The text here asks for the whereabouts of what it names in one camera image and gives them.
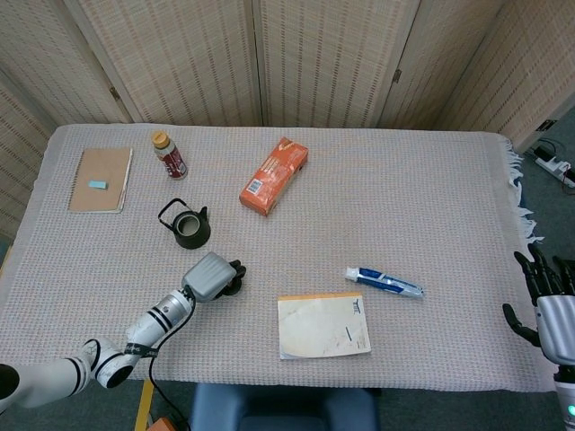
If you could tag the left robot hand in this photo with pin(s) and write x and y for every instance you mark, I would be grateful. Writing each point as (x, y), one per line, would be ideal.
(211, 276)

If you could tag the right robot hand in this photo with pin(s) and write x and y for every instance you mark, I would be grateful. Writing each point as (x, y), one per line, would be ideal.
(548, 310)

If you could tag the black teapot lid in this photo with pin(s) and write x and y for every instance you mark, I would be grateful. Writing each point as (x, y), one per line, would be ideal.
(233, 287)

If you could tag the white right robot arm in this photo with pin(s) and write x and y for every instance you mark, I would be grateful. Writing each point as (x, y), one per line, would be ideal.
(567, 395)

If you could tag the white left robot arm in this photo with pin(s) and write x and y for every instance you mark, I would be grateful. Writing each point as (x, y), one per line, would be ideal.
(103, 350)

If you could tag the black cast iron teapot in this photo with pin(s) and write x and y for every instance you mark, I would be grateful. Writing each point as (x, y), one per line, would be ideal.
(188, 226)

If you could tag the beige woven tablecloth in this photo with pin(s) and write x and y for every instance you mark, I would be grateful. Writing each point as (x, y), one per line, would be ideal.
(287, 202)

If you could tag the orange snack box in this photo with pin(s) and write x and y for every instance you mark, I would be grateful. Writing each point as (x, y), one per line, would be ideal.
(274, 176)

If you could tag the white book with yellow edge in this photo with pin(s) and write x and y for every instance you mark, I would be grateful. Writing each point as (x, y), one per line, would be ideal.
(323, 327)

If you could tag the drink bottle with orange cap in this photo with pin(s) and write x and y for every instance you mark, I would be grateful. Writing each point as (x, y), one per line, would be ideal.
(170, 155)

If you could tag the white power strip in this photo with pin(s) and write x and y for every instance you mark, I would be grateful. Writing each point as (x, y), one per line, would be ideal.
(554, 166)

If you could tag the yellow table leg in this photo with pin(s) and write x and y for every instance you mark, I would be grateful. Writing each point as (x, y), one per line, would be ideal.
(144, 405)

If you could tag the light blue eraser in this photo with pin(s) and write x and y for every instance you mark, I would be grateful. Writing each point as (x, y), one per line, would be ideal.
(98, 184)

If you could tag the brown kraft notebook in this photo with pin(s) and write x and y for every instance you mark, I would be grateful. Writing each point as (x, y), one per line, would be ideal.
(101, 180)

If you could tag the blue chair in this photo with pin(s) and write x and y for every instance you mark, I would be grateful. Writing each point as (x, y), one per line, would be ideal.
(283, 408)

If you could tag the orange box on floor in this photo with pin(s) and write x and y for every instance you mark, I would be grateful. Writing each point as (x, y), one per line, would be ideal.
(161, 424)

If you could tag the blue white toothpaste tube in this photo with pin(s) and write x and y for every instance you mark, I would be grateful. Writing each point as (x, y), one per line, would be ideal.
(384, 282)

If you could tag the woven folding screen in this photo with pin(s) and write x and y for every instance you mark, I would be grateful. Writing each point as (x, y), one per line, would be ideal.
(287, 58)

